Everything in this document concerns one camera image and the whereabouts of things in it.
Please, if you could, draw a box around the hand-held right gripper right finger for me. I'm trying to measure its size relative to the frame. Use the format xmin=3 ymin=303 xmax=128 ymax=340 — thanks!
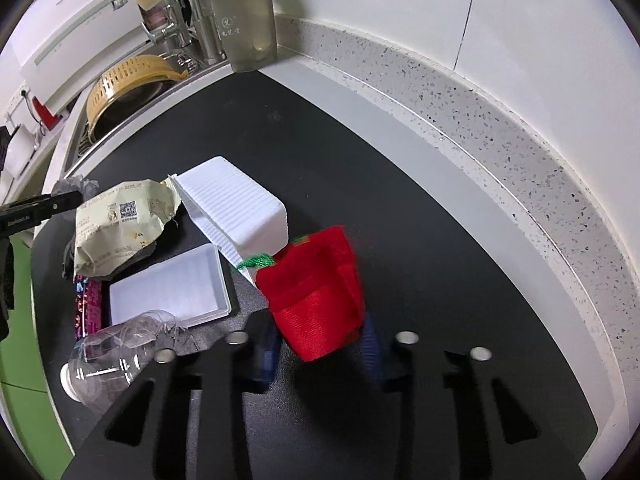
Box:
xmin=361 ymin=311 xmax=587 ymax=480

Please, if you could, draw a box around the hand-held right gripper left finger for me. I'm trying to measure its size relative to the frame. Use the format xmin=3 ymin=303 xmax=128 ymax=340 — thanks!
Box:
xmin=61 ymin=316 xmax=283 ymax=480

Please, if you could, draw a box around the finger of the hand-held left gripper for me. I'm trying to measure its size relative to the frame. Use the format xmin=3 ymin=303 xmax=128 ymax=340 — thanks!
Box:
xmin=0 ymin=189 xmax=84 ymax=235

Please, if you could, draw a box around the grey plastic bag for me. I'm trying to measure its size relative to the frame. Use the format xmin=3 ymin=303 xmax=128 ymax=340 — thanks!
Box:
xmin=50 ymin=174 xmax=102 ymax=211

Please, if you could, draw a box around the red cloth pouch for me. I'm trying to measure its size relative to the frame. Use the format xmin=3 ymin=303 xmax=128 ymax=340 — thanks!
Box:
xmin=236 ymin=225 xmax=366 ymax=363

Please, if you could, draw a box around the white plastic container lid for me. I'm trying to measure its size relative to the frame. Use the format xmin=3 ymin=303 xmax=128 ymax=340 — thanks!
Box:
xmin=108 ymin=243 xmax=233 ymax=329

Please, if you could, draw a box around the beige snack bag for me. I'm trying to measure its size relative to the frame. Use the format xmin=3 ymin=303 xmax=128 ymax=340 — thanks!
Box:
xmin=73 ymin=179 xmax=184 ymax=282

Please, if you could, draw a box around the pink snack wrapper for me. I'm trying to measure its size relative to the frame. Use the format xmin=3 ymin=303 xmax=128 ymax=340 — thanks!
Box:
xmin=73 ymin=279 xmax=104 ymax=339

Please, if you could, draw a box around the red box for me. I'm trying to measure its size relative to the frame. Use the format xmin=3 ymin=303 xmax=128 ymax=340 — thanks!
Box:
xmin=32 ymin=95 xmax=64 ymax=126

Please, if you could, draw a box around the clear plastic bottle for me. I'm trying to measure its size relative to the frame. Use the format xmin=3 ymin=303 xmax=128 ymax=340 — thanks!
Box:
xmin=59 ymin=309 xmax=192 ymax=414

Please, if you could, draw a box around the yellow colander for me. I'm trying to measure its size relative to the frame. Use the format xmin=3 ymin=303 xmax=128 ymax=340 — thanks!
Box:
xmin=85 ymin=54 xmax=190 ymax=127

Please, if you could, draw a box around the steel sink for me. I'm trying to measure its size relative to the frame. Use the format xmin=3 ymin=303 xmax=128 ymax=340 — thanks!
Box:
xmin=62 ymin=42 xmax=236 ymax=171

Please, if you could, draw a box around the white ribbed plastic container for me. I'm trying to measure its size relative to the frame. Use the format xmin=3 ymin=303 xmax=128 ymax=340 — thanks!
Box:
xmin=167 ymin=156 xmax=291 ymax=281

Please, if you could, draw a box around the white appliance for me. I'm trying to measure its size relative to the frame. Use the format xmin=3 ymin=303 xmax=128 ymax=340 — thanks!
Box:
xmin=10 ymin=0 xmax=168 ymax=113

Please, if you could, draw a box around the chrome faucet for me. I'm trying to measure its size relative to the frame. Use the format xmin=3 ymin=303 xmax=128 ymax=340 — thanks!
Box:
xmin=109 ymin=0 xmax=224 ymax=67

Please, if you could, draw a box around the grey shaker bottle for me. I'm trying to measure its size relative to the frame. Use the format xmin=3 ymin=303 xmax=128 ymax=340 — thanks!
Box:
xmin=202 ymin=0 xmax=279 ymax=74

